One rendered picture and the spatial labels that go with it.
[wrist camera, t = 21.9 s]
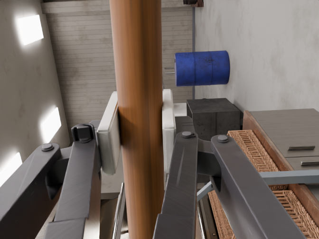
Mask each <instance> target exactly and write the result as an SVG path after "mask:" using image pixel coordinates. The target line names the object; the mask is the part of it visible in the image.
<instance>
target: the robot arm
mask: <svg viewBox="0 0 319 239"><path fill-rule="evenodd" d="M71 131H72V137H73V145H72V146H71V147H67V148H63V149H60V146H59V144H57V143H45V144H43V145H41V146H39V147H38V148H36V149H35V150H34V152H33V153H32V154H31V155H30V156H29V157H28V158H27V159H26V160H25V161H24V162H23V163H22V164H21V165H20V166H19V167H18V169H17V170H16V171H15V172H14V173H13V174H12V175H11V176H10V177H9V178H8V179H7V180H6V181H5V182H4V183H3V185H2V186H1V187H0V239H35V238H36V236H37V235H38V233H39V232H40V230H41V228H42V227H43V225H44V223H45V222H46V220H47V218H48V217H49V215H50V213H51V212H52V210H53V208H54V207H55V205H56V203H57V202H58V200H59V202H58V206H57V210H56V215H55V219H54V221H53V222H49V223H48V224H47V227H46V231H45V234H44V238H43V239H99V227H100V205H101V183H102V174H101V168H102V172H103V174H104V175H114V174H115V172H116V168H117V163H118V159H119V154H120V149H121V145H122V144H121V133H120V122H119V110H118V98H117V92H113V93H112V95H111V97H110V100H109V102H108V105H107V107H106V110H105V112H104V115H103V117H102V120H92V121H91V122H90V123H83V124H78V125H75V126H74V127H72V128H71ZM162 133H163V154H164V171H166V173H168V179H167V184H166V189H165V194H164V199H163V204H162V209H161V214H160V213H159V214H158V216H157V220H156V225H155V230H154V234H153V239H196V218H197V177H198V174H202V175H209V176H210V181H211V183H212V185H213V188H214V190H215V192H216V194H217V196H218V199H219V201H220V203H221V205H222V208H223V210H224V212H225V215H226V217H227V219H228V221H229V224H230V226H231V228H232V230H233V233H234V235H235V237H236V239H307V238H306V237H305V235H304V234H303V233H302V231H301V230H300V229H299V227H298V226H297V224H296V223H295V222H294V220H293V219H292V217H291V216H290V215H289V214H288V212H287V211H286V210H285V208H284V207H283V205H282V204H281V203H280V201H279V200H278V198H277V197H276V196H275V194H274V193H273V192H272V190H271V189H270V187H269V186H268V185H267V183H266V182H265V181H264V179H263V178H262V177H261V175H260V174H259V173H258V171H257V170H256V168H255V167H254V166H253V164H252V163H251V161H250V160H249V159H248V157H247V156H246V155H245V153H244V152H243V150H242V149H241V148H240V147H239V145H238V144H237V142H236V141H235V140H234V139H233V138H232V137H231V136H228V135H216V136H213V137H212V138H211V141H205V140H201V139H199V138H198V135H197V133H195V129H194V125H193V120H192V118H190V117H189V116H175V115H174V106H173V97H172V91H171V90H170V89H163V106H162Z"/></svg>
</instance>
